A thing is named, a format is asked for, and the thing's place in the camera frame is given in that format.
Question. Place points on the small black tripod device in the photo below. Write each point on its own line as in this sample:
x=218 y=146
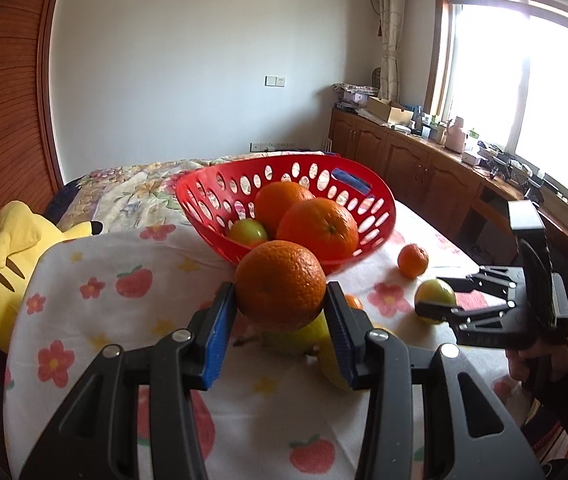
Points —
x=499 y=164

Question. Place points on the person's right hand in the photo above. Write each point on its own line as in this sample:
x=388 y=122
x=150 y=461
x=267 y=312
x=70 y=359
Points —
x=524 y=365

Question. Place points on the red perforated plastic basket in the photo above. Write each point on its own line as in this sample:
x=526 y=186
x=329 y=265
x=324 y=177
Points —
x=224 y=252

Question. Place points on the small green apple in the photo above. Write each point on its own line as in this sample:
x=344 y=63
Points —
x=247 y=232
x=436 y=291

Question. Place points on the white wall switch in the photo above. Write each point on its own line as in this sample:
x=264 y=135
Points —
x=275 y=80

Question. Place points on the open cardboard box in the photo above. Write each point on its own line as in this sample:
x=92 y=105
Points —
x=386 y=110

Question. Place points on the wooden framed window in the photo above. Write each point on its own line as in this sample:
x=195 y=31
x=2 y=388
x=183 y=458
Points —
x=489 y=85

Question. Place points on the yellow-green pear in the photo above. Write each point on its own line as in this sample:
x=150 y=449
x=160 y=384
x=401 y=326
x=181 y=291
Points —
x=331 y=367
x=289 y=341

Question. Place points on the pile of packaged goods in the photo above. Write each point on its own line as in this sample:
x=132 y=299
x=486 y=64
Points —
x=356 y=94

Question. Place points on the white wall socket strip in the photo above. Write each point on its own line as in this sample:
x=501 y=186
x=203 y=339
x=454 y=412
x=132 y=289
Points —
x=271 y=146

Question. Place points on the brown wooden wardrobe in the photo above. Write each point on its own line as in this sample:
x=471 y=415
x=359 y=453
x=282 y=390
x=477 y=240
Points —
x=9 y=85

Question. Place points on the patterned beige curtain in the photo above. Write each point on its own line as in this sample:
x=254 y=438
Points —
x=391 y=30

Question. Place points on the floral quilt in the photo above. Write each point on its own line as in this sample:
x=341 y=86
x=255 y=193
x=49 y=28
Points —
x=129 y=185

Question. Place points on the large orange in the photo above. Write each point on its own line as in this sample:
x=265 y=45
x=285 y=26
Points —
x=279 y=200
x=319 y=227
x=279 y=285

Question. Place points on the white strawberry print cloth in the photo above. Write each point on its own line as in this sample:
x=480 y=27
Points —
x=114 y=340

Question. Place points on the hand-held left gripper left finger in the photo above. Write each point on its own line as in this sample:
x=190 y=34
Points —
x=219 y=340

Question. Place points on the long wooden cabinet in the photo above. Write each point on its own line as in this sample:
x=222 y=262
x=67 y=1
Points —
x=404 y=160

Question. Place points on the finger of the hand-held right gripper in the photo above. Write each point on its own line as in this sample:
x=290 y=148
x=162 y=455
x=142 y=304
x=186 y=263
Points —
x=479 y=316
x=489 y=285

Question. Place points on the yellow plush toy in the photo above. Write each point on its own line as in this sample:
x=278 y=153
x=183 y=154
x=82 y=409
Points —
x=9 y=240

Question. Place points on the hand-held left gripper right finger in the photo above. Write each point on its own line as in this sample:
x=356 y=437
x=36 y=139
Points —
x=341 y=345

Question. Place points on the small mandarin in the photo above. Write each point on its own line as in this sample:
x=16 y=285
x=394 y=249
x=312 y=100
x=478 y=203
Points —
x=355 y=303
x=412 y=260

